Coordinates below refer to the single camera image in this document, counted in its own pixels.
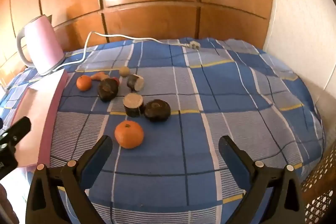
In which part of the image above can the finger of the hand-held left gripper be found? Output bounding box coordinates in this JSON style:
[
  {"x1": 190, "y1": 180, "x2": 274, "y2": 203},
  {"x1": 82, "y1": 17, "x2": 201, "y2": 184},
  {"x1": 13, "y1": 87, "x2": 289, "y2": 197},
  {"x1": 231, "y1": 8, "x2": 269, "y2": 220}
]
[{"x1": 0, "y1": 116, "x2": 32, "y2": 146}]

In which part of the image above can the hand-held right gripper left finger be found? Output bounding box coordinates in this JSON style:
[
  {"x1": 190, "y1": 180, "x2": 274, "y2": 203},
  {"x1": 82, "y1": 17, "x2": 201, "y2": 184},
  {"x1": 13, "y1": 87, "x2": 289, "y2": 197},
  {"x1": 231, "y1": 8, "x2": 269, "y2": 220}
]
[{"x1": 25, "y1": 135, "x2": 113, "y2": 224}]

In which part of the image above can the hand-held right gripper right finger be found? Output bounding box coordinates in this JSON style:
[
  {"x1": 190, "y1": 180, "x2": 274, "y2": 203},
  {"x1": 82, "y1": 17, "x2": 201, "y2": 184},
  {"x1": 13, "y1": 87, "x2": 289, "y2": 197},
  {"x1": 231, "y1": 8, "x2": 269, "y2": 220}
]
[{"x1": 218, "y1": 135, "x2": 306, "y2": 224}]

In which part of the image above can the pink shallow cardboard box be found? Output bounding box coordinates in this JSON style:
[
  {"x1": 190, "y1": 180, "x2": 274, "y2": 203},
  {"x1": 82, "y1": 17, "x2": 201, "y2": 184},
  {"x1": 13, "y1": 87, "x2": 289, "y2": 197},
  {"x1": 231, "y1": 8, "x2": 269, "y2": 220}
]
[{"x1": 12, "y1": 70, "x2": 69, "y2": 168}]

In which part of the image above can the orange tangerine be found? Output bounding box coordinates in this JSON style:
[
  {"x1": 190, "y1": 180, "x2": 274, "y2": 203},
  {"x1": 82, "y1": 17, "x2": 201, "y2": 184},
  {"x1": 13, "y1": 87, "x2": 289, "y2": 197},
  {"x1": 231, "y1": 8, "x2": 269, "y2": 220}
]
[
  {"x1": 114, "y1": 120, "x2": 145, "y2": 149},
  {"x1": 76, "y1": 75, "x2": 92, "y2": 91}
]

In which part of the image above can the dark-skinned cut yam chunk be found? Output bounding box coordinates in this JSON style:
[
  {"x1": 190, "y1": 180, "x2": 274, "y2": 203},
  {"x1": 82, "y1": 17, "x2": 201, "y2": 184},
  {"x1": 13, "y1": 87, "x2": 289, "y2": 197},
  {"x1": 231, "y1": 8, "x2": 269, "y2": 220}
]
[
  {"x1": 123, "y1": 93, "x2": 145, "y2": 118},
  {"x1": 127, "y1": 74, "x2": 145, "y2": 91}
]

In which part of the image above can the dark brown avocado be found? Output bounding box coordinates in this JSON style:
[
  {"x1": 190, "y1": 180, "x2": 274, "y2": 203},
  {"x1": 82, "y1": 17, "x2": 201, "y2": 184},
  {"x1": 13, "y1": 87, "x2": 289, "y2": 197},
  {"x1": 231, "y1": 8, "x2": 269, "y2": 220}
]
[
  {"x1": 143, "y1": 99, "x2": 171, "y2": 122},
  {"x1": 98, "y1": 78, "x2": 119, "y2": 102}
]

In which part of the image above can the small orange carrot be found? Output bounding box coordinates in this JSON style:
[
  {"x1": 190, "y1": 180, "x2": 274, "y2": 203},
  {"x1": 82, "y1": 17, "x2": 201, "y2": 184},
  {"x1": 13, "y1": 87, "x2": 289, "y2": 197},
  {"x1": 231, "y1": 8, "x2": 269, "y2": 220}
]
[{"x1": 90, "y1": 72, "x2": 109, "y2": 81}]

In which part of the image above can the person's left forearm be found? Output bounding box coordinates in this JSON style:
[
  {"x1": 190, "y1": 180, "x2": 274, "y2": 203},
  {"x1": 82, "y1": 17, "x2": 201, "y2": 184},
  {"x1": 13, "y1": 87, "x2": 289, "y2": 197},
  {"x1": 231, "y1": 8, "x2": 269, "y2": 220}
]
[{"x1": 0, "y1": 183, "x2": 20, "y2": 224}]

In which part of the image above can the blue plaid blanket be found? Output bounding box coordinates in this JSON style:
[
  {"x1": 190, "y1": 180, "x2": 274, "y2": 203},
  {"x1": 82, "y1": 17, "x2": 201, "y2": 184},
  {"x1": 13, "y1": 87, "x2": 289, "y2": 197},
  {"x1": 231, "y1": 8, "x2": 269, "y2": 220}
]
[{"x1": 0, "y1": 37, "x2": 326, "y2": 224}]

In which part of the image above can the pink electric kettle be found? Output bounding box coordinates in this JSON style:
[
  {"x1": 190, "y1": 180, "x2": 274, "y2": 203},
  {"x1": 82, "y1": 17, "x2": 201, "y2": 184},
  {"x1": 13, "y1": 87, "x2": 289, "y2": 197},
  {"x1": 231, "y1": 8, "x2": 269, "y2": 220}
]
[{"x1": 16, "y1": 15, "x2": 66, "y2": 76}]

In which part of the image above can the woven rattan chair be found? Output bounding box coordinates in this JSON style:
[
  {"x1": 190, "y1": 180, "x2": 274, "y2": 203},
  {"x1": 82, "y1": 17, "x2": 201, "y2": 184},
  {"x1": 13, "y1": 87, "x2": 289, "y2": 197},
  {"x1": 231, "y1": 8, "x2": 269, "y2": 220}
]
[{"x1": 299, "y1": 140, "x2": 336, "y2": 224}]

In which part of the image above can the white power cable with plug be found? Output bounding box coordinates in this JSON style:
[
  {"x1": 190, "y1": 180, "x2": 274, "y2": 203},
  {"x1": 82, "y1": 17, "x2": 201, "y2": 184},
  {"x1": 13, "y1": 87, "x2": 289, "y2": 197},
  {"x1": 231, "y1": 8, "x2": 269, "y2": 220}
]
[{"x1": 51, "y1": 31, "x2": 201, "y2": 73}]

